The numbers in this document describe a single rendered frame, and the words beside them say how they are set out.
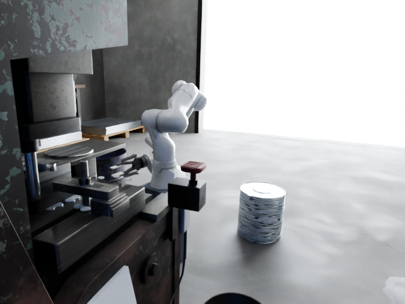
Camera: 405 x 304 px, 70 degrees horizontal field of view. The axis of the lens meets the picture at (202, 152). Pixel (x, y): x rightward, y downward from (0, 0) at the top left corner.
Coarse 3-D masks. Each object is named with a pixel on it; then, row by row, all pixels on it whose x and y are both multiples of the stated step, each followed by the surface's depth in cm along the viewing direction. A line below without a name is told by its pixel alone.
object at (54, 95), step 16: (16, 64) 57; (16, 80) 58; (32, 80) 58; (48, 80) 62; (64, 80) 66; (16, 96) 59; (32, 96) 58; (48, 96) 62; (64, 96) 66; (16, 112) 60; (32, 112) 59; (48, 112) 63; (64, 112) 67
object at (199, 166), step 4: (184, 164) 79; (188, 164) 79; (192, 164) 79; (196, 164) 80; (200, 164) 79; (204, 164) 80; (180, 168) 78; (184, 168) 77; (188, 168) 76; (192, 168) 76; (196, 168) 76; (200, 168) 77; (204, 168) 79; (188, 172) 77; (192, 172) 76; (196, 172) 76; (200, 172) 77; (192, 176) 80
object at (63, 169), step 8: (24, 160) 71; (40, 160) 71; (48, 160) 71; (56, 160) 72; (24, 168) 65; (64, 168) 69; (24, 176) 64; (40, 176) 63; (48, 176) 65; (56, 176) 67; (64, 176) 69; (40, 184) 63; (48, 184) 65
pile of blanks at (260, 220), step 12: (240, 192) 186; (240, 204) 186; (252, 204) 177; (264, 204) 175; (276, 204) 176; (240, 216) 188; (252, 216) 178; (264, 216) 178; (276, 216) 178; (240, 228) 187; (252, 228) 182; (264, 228) 178; (276, 228) 181; (252, 240) 182; (264, 240) 182; (276, 240) 184
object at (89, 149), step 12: (72, 144) 89; (84, 144) 90; (96, 144) 90; (108, 144) 91; (120, 144) 91; (48, 156) 74; (60, 156) 74; (72, 156) 75; (84, 156) 76; (96, 156) 80; (72, 168) 77
